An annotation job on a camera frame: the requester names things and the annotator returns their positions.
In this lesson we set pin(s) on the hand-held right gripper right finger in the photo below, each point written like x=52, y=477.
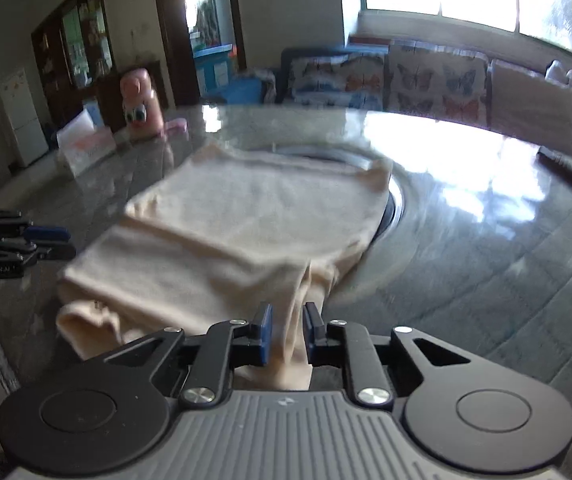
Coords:
x=311, y=330

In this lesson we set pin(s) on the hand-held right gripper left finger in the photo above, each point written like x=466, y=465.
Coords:
x=266, y=332

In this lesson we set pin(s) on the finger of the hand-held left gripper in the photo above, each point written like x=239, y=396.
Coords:
x=46, y=234
x=56, y=252

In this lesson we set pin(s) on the cream knit garment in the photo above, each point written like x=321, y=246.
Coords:
x=246, y=220

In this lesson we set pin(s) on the hanging grey clothes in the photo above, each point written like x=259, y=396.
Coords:
x=207, y=20

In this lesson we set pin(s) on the white tissue pack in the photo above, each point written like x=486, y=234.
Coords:
x=86, y=152

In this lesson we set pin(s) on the white refrigerator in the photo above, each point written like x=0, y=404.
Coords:
x=23, y=120

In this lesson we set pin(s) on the round built-in induction cooktop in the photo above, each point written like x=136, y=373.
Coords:
x=393, y=210

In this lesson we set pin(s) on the pink cartoon water bottle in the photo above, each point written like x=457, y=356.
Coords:
x=141, y=90

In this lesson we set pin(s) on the dark wooden display cabinet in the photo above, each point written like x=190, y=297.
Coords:
x=51, y=60

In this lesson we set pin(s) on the blue storage cabinet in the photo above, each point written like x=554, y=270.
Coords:
x=213, y=70

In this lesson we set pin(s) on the blue blanket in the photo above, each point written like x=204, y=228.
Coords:
x=246, y=91

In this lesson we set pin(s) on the wide butterfly print cushion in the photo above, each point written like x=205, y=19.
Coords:
x=336, y=80

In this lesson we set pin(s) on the tall butterfly print cushion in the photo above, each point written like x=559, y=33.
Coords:
x=435, y=85

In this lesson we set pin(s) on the black remote control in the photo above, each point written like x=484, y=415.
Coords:
x=565, y=170

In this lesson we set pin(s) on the plain beige cushion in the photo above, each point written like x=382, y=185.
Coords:
x=530, y=105

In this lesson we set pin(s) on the white plush toy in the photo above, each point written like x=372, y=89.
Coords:
x=563, y=72

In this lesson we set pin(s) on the dark wooden door frame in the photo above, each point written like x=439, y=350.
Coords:
x=171, y=35

